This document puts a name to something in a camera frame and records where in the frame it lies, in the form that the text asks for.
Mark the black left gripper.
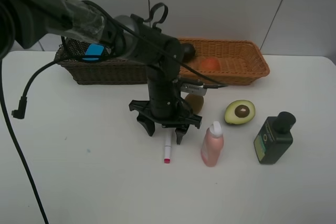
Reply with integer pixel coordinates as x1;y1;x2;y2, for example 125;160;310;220
129;100;202;145

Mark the white pink-tipped marker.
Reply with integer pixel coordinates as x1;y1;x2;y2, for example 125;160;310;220
164;130;172;164

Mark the pink lotion bottle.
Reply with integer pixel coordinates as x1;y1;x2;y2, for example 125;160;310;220
201;121;224;167

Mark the orange bread bun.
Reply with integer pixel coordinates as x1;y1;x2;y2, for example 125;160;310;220
199;57;221;71

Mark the dark mangosteen fruit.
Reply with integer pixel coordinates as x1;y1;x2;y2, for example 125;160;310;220
181;43;196;60

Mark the blue whiteboard eraser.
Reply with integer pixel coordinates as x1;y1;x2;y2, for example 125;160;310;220
81;44;104;63

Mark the dark green bottle black cap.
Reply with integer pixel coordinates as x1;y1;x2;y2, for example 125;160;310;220
254;111;296;165

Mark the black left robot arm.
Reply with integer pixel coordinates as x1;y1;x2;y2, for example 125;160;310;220
1;0;202;143

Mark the brown kiwi fruit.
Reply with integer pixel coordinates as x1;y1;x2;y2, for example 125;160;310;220
184;94;204;114

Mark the halved avocado with pit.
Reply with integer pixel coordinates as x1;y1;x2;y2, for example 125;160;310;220
224;100;256;125

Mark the dark brown wicker basket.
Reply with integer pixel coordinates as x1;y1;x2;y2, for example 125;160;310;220
54;37;150;86

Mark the orange wicker basket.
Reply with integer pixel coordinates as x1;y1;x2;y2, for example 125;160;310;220
180;38;270;86

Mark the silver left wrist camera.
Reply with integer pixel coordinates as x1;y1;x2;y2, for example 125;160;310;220
176;77;207;97

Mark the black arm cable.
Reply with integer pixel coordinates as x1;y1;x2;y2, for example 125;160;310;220
0;0;228;224

